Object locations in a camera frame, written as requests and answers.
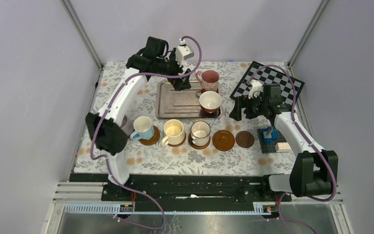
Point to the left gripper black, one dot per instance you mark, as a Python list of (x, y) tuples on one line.
[(179, 84)]

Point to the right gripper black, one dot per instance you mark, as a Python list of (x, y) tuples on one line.
[(243, 102)]

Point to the metal serving tray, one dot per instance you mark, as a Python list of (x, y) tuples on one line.
[(184, 104)]

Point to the pink mug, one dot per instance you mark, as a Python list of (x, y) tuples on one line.
[(209, 80)]

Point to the white cup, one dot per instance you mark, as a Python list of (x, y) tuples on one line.
[(210, 101)]

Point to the dark walnut round coaster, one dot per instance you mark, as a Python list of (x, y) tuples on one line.
[(244, 139)]

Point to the brown wooden coaster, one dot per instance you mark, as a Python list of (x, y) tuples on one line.
[(223, 140), (153, 140), (179, 144), (200, 147)]

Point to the cream yellow mug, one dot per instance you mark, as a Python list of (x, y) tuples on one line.
[(174, 132)]

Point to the white ribbed mug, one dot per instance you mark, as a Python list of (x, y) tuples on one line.
[(199, 133)]

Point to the light blue mug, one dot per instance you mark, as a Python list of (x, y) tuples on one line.
[(143, 129)]

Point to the lilac mug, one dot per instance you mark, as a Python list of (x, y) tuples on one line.
[(127, 126)]

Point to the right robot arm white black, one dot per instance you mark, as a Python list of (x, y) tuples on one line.
[(314, 173)]

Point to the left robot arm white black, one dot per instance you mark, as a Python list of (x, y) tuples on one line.
[(108, 132)]

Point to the blue toy brick stack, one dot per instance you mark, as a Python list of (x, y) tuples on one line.
[(269, 134)]

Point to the dark grey brick baseplate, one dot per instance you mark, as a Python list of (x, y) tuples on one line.
[(270, 145)]

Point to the black white chessboard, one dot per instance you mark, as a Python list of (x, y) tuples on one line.
[(268, 75)]

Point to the white toy brick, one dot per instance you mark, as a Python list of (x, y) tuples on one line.
[(283, 147)]

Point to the floral tablecloth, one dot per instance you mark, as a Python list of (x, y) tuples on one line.
[(185, 160)]

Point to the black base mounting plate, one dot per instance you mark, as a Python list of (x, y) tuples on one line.
[(199, 193)]

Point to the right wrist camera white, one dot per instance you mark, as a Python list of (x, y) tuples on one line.
[(255, 90)]

